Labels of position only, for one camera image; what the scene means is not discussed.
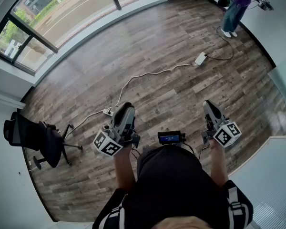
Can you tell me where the small black monitor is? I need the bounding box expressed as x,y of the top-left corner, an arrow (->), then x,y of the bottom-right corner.
157,131 -> 186,145

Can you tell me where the large white power strip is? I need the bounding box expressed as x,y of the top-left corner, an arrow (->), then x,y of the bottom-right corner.
194,52 -> 207,66

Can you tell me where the person's black shirt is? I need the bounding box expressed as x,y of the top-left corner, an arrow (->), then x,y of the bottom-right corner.
92,146 -> 255,229

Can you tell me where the person's left forearm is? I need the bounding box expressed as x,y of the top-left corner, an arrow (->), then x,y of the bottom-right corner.
113,144 -> 138,193

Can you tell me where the white black harness strap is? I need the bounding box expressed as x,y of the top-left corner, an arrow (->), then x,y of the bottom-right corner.
102,206 -> 124,229
226,186 -> 250,229

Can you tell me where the black office chair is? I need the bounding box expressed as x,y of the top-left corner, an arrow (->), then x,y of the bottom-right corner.
3,112 -> 83,169

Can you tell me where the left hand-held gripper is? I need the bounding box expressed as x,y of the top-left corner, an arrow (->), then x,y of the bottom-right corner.
92,101 -> 141,157

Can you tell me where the person's right forearm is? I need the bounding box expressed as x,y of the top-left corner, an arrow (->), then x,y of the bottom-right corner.
208,139 -> 229,188

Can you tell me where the person's face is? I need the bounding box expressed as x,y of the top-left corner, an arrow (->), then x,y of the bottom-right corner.
154,215 -> 220,229

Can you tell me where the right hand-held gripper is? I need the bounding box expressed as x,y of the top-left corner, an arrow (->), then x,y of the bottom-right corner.
201,100 -> 243,148

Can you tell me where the black floor cable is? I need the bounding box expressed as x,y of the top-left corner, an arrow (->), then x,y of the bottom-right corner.
204,25 -> 235,61

